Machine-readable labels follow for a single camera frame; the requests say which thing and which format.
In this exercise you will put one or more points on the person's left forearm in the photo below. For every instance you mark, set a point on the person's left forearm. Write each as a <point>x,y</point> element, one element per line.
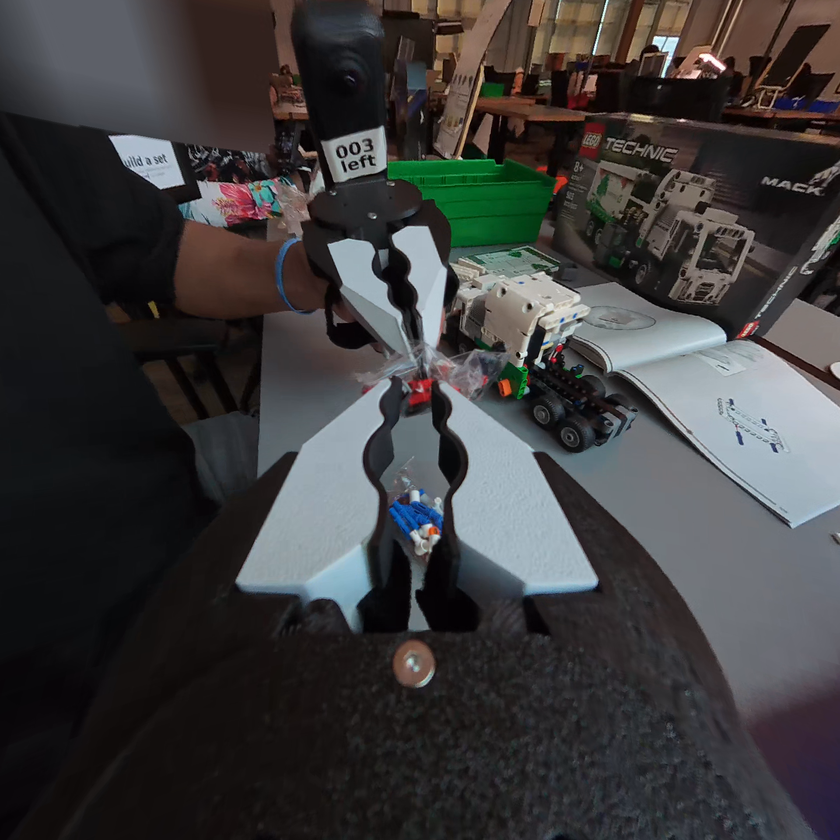
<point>229,269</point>

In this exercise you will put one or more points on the blue wristband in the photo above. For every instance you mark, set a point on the blue wristband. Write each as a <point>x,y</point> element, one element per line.
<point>278,269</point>

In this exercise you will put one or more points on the person's left hand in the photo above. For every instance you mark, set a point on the person's left hand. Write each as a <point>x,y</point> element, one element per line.
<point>312,282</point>

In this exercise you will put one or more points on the clear bag of blue pieces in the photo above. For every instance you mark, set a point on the clear bag of blue pieces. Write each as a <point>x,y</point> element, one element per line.
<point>413,515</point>

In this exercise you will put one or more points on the person's grey trousers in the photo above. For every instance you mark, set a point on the person's grey trousers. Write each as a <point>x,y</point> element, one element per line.
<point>223,453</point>

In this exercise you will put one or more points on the person's black shirt torso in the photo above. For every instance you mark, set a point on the person's black shirt torso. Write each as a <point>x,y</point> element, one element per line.
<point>65,394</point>

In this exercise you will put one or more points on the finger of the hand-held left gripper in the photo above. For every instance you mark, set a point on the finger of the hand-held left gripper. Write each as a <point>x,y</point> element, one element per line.
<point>426,269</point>
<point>358,275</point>

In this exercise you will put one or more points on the open instruction booklet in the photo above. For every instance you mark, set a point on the open instruction booklet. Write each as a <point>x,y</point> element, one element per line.
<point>722,407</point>

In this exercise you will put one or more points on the white green lego truck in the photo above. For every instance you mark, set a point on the white green lego truck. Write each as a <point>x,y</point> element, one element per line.
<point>525,315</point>

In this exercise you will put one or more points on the dark chair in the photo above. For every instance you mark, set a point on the dark chair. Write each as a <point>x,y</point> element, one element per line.
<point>190,341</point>

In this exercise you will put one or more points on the wooden background table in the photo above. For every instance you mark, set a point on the wooden background table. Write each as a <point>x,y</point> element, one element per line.
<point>531,108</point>

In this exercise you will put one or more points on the lego truck box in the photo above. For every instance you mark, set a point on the lego truck box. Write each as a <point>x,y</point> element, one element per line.
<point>689,216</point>

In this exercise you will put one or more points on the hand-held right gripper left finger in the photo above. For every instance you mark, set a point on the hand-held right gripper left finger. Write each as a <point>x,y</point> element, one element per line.
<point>308,518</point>

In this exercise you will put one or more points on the green plastic bin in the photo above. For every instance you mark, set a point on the green plastic bin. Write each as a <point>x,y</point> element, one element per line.
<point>472,197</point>

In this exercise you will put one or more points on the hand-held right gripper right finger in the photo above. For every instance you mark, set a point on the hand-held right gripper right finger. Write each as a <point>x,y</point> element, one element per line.
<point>518,518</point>

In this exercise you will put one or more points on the white poster board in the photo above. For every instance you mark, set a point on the white poster board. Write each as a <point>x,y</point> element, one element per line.
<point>456,105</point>

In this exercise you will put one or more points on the clear bag of red pieces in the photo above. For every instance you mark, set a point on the clear bag of red pieces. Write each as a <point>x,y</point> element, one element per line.
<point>469,374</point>

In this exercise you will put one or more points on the white sign card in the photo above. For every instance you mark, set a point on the white sign card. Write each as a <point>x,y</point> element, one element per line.
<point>144,164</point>

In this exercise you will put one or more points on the black white patterned cloth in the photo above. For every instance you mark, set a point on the black white patterned cloth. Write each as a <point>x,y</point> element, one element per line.
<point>220,161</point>

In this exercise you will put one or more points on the white green lego panel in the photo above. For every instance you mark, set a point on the white green lego panel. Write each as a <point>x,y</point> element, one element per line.
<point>512,260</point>

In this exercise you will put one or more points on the floral cloth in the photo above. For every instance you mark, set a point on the floral cloth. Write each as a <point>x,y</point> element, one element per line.
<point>236,197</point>

